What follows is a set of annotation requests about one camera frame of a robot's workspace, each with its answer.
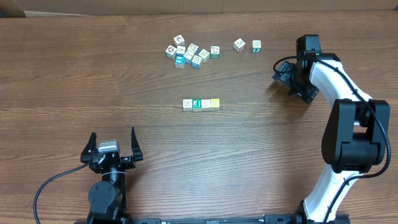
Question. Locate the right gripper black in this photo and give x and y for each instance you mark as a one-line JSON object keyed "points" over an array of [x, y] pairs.
{"points": [[310, 92]]}

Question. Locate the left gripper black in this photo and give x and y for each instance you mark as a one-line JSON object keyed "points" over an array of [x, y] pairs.
{"points": [[137, 153]]}

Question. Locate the yellow block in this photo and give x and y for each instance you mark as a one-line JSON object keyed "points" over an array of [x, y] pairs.
{"points": [[215, 104]]}

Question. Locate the white block butterfly picture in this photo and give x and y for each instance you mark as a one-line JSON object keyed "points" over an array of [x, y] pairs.
{"points": [[187, 104]]}

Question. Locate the white block red side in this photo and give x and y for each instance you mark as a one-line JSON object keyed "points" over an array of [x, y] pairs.
{"points": [[205, 104]]}

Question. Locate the white block green side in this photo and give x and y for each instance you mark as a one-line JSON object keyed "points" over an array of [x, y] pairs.
{"points": [[196, 105]]}

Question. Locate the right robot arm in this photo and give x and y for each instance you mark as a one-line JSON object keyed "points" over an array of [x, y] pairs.
{"points": [[355, 144]]}

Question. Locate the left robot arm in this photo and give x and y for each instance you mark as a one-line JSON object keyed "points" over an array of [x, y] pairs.
{"points": [[108, 197]]}

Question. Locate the white block teal far right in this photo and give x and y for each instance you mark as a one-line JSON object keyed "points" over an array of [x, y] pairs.
{"points": [[256, 46]]}

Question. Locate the white block red bottom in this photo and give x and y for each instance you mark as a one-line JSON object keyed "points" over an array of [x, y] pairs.
{"points": [[239, 45]]}

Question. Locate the white block green letters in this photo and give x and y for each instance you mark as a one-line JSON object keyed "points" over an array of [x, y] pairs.
{"points": [[215, 51]]}

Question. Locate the white block tilted centre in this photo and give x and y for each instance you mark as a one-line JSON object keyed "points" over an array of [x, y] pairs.
{"points": [[196, 61]]}

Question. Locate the white block green grid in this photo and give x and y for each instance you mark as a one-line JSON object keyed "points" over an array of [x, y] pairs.
{"points": [[193, 48]]}

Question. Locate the white block teal side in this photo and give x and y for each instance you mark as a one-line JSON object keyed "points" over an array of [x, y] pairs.
{"points": [[188, 56]]}

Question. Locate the block red circle green side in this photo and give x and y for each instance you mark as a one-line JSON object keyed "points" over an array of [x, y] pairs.
{"points": [[171, 52]]}

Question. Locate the white block behind blue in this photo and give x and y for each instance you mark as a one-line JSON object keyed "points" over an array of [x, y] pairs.
{"points": [[181, 50]]}

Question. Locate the block with red picture top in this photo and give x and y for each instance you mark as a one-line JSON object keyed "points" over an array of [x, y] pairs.
{"points": [[179, 40]]}

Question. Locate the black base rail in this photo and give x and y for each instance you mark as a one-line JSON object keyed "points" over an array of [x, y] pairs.
{"points": [[211, 221]]}

